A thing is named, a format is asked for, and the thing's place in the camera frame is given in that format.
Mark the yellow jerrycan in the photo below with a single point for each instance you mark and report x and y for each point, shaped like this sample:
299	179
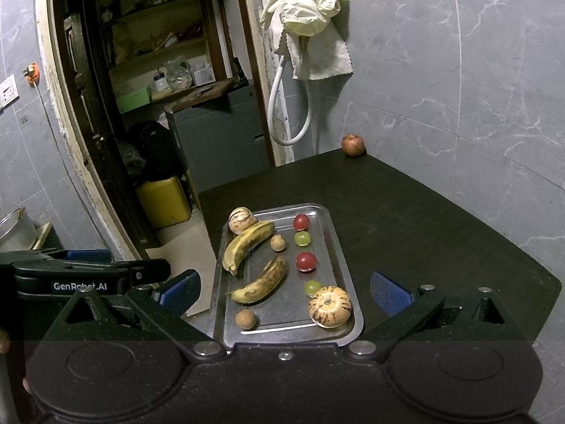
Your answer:
163	203

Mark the metal tray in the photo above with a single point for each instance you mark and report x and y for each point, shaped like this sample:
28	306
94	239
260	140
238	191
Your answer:
291	313

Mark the red cherry tomato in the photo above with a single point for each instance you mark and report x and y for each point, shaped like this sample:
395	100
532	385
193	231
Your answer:
301	221
306	261

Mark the orange plug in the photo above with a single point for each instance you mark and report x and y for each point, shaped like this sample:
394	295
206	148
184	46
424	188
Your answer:
31	74

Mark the brown longan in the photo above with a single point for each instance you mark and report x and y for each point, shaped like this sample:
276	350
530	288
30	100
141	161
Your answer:
277	243
246	319

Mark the dark wooden door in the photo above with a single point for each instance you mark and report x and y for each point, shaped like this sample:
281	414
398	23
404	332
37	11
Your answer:
88	141

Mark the pale striped pepino melon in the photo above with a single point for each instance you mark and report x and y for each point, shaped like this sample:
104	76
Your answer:
242	220

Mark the green box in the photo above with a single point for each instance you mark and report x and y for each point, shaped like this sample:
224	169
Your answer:
132	100

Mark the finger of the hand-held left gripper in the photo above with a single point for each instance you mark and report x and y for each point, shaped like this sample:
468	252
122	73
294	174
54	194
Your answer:
150	269
88	255

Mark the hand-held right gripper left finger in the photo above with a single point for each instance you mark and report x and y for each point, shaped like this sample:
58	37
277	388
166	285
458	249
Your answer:
178	293

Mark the green grape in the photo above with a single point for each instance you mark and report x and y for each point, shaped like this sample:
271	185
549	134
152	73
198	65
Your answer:
311	286
302	238

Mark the grey cabinet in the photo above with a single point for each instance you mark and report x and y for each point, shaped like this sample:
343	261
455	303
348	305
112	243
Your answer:
216	141

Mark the yellow banana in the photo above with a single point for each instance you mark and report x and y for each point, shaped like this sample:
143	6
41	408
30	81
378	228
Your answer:
247	243

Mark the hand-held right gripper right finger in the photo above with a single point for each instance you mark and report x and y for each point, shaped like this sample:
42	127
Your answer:
390	296

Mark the white containers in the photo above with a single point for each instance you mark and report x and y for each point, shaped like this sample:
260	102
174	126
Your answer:
203	74

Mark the brown spotted banana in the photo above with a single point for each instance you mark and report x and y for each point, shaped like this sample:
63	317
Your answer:
265	280

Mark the orange-tinted striped pepino melon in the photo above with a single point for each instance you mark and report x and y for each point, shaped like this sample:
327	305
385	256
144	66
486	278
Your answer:
330	306

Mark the black bag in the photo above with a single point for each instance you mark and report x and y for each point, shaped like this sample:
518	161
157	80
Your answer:
152	145

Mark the wooden board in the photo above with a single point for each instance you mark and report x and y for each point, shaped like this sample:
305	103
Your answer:
203	92

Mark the cream crumpled cloth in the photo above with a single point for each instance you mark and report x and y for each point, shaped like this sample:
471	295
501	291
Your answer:
304	4

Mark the red apple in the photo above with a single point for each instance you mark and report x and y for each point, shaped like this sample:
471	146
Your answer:
352	145

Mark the wooden shelf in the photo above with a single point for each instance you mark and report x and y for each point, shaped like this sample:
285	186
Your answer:
145	13

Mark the small white bottle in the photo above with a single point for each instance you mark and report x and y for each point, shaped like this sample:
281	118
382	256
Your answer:
160	81

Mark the clear plastic bag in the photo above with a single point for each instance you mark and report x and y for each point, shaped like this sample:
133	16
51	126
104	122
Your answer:
177	73

